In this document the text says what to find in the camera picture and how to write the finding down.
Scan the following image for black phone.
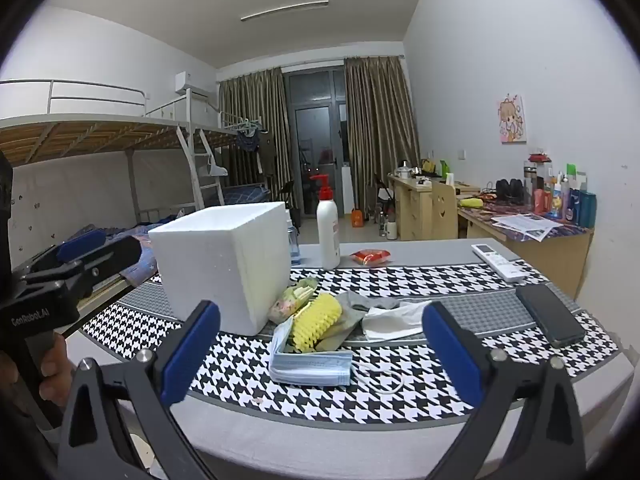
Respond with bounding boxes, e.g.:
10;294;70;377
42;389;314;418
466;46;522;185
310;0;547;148
515;284;587;349

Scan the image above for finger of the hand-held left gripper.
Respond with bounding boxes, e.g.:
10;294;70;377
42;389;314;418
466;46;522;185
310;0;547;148
30;230;108;273
15;235;143;301

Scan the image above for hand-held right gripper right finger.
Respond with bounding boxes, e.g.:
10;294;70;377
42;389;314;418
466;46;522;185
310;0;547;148
421;301;588;480

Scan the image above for white pump bottle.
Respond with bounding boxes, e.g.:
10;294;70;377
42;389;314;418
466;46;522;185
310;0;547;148
309;173;342;271

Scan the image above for red snack packet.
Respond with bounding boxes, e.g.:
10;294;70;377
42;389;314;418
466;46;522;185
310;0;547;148
349;248;393;267

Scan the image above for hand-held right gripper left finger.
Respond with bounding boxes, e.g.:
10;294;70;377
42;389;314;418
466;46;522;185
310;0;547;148
52;300;221;480

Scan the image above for dark hanging clothes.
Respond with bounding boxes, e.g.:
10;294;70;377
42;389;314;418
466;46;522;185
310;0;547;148
235;122;276;178

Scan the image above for glass balcony door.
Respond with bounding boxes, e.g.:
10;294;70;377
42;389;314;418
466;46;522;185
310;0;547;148
282;65;351;221

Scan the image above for candy snack bag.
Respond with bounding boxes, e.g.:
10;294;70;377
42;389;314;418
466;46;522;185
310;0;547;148
267;277;318;325

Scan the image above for metal bunk bed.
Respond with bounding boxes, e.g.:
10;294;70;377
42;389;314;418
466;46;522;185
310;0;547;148
0;79;268;231

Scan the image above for black folding chair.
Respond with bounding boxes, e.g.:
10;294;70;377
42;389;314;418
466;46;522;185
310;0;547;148
275;180;301;231

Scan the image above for white remote control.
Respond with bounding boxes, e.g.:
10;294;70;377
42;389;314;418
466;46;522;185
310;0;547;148
471;243;526;282

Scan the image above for grey sock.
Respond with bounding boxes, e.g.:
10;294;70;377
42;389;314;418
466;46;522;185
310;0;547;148
312;291;431;353

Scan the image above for cartoon wall picture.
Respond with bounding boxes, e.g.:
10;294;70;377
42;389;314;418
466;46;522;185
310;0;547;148
496;94;529;144

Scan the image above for blue spray bottle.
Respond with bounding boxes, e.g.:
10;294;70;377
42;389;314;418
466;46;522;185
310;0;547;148
285;207;302;267

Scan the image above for yellow foam net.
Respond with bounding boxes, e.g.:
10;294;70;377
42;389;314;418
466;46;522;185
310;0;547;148
289;293;343;353

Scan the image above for stack of blue face masks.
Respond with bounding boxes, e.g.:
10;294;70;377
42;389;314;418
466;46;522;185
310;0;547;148
269;317;406;395

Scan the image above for ceiling tube light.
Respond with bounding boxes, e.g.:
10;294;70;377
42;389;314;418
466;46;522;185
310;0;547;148
240;0;330;22

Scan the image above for blue plaid bedding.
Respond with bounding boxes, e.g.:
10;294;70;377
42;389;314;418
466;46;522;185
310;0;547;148
222;183;271;206

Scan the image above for wooden smiley chair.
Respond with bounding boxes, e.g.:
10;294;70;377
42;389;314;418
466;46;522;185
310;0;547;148
431;180;459;240

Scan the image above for brown curtain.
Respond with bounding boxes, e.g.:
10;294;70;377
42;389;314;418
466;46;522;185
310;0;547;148
218;66;301;216
344;55;422;216

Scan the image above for light wooden drawer cabinet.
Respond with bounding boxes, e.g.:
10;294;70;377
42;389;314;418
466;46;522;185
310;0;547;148
387;172;483;241

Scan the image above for printed papers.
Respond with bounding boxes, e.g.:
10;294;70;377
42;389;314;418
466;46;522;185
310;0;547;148
491;212;563;243

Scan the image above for person's left hand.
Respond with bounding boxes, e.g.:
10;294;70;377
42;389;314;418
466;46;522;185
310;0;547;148
0;332;77;411

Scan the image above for white foam box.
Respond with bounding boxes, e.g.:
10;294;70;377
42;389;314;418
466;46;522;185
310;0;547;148
148;202;292;336

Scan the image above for row of toiletry bottles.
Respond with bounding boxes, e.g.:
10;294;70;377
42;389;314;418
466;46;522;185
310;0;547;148
522;152;598;228

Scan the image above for houndstooth table cloth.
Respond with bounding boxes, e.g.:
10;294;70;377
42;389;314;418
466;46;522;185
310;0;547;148
80;260;623;423

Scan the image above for wooden desk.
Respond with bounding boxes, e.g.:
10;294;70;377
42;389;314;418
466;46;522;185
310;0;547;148
457;195;596;301

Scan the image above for white air conditioner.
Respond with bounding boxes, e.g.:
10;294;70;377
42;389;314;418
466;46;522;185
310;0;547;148
174;72;211;96

